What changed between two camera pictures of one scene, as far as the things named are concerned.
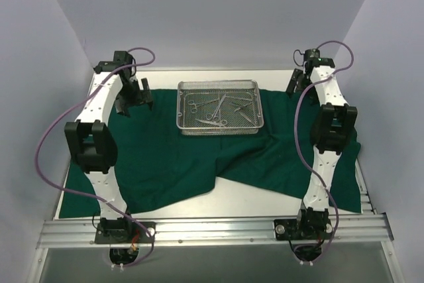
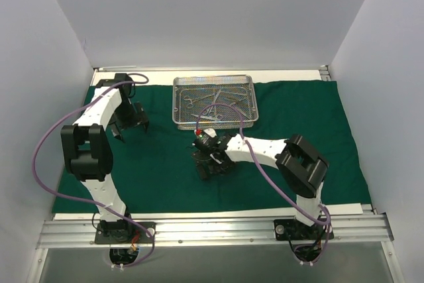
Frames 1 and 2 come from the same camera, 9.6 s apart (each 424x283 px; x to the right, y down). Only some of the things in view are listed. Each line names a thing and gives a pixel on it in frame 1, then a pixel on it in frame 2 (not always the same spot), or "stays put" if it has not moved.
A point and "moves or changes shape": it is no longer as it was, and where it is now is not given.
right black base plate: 303,229 stays put
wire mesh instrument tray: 218,107 moves or changes shape
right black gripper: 299,79 → 211,167
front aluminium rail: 82,234 stays put
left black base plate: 124,232 stays put
